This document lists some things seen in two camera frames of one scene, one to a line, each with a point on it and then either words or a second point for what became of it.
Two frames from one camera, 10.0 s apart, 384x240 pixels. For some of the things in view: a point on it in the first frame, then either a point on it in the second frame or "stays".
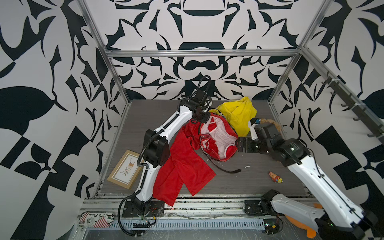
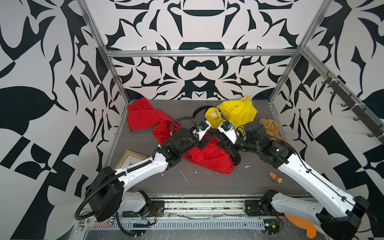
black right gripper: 246,140 → 228,143
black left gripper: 205,115 → 201,144
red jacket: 182,162 → 210,155
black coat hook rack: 363,112 stays
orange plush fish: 311,233 stays
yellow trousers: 239,113 stays
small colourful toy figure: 275,178 stays
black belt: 209,159 → 221,140
